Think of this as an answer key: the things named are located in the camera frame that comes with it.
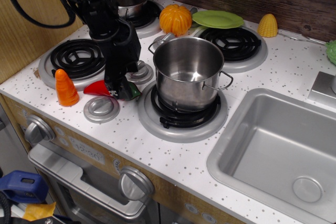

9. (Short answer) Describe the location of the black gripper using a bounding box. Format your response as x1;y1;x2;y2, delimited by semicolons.
101;19;141;101

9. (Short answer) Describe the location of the red toy chili pepper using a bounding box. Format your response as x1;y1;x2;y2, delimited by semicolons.
83;80;142;101

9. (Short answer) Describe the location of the orange toy carrot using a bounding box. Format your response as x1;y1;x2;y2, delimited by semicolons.
55;69;79;106

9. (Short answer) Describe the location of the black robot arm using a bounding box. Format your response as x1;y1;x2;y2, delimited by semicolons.
61;0;141;101

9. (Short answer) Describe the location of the large steel pot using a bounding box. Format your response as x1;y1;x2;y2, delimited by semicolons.
148;37;225;113

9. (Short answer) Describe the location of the lower grey stove knob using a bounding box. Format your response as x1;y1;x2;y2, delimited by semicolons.
83;96;120;123

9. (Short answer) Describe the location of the upper grey stove knob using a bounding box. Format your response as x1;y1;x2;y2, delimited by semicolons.
126;60;154;85

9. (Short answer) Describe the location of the front left black burner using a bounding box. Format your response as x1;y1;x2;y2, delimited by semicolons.
38;39;106;91

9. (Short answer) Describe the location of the black burner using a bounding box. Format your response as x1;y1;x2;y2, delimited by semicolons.
138;81;228;143
195;26;268;73
38;39;106;91
126;1;163;39

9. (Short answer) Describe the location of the hidden grey stove knob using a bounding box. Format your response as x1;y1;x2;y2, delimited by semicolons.
152;33;176;50

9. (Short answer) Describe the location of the front right black burner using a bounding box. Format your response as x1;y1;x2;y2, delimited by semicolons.
138;81;228;143

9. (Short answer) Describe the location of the back left black burner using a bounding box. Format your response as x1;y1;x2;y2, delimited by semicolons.
126;1;163;39

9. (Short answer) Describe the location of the orange toy pumpkin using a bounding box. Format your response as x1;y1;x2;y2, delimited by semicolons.
159;4;192;37

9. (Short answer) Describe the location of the left oven knob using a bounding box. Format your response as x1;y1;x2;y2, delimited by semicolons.
25;115;56;145

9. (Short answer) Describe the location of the oven knob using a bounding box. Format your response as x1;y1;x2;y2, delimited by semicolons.
25;115;56;145
118;166;154;201

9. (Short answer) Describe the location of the right oven knob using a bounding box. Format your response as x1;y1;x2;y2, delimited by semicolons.
118;166;154;201

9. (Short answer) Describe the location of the green plastic plate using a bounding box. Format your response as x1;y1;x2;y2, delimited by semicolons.
192;10;244;29

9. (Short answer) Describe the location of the back right black burner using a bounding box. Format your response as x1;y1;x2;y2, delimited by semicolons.
195;26;268;73

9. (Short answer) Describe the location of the blue clamp tool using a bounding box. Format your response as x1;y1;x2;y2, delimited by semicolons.
1;170;49;204

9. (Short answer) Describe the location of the yellow cloth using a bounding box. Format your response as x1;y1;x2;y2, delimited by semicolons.
22;202;56;221

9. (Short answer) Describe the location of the yellow toy corn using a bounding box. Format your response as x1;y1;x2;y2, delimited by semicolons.
257;14;278;38

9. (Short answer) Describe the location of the grey toy sink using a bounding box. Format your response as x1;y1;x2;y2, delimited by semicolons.
207;89;335;223

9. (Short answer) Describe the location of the grey faucet base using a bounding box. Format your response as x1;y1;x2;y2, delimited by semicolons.
308;71;336;108

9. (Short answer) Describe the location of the green toy vegetable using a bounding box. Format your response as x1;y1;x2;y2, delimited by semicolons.
325;40;336;65

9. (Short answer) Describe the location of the grey oven door handle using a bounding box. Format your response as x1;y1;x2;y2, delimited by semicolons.
28;144;151;223

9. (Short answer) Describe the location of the black cable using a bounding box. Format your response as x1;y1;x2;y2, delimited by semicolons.
2;0;77;29

